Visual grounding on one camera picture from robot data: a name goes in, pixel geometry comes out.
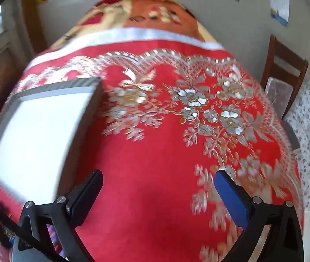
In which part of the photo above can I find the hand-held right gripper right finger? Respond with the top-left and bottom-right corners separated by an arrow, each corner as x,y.
214,169 -> 305,262

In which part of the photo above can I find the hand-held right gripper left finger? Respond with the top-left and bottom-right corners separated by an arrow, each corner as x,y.
13,169 -> 103,262

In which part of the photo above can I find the red floral tablecloth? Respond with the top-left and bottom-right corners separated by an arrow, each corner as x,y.
0,40 -> 305,262

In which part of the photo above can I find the plastic-covered chair cushion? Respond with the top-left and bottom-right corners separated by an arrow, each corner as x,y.
265,77 -> 299,115

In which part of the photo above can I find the brown wooden chair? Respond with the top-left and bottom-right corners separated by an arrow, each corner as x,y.
260,34 -> 309,121

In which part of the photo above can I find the orange and yellow printed blanket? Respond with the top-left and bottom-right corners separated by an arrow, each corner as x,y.
44,0 -> 226,51

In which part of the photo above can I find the white wall poster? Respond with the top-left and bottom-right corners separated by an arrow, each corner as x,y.
269,0 -> 290,27

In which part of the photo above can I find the white tray with striped rim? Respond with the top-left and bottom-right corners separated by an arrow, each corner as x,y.
0,77 -> 102,205

